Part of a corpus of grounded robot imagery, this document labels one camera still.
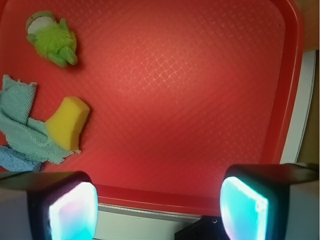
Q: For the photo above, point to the red plastic tray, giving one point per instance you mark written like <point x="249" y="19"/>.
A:
<point x="179" y="90"/>

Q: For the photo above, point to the yellow sponge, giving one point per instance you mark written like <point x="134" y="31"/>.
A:
<point x="65" y="126"/>

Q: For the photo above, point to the blue sponge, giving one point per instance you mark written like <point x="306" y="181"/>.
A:
<point x="15" y="161"/>

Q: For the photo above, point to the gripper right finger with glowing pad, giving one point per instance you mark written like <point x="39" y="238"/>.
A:
<point x="271" y="201"/>

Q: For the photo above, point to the green furry toy animal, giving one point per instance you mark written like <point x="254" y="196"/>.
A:
<point x="52" y="39"/>

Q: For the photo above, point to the black block below tray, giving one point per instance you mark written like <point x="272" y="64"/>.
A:
<point x="206" y="228"/>

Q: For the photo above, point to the teal woven cloth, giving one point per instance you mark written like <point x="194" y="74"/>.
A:
<point x="24" y="134"/>

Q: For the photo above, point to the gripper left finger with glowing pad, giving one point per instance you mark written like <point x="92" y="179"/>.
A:
<point x="47" y="206"/>

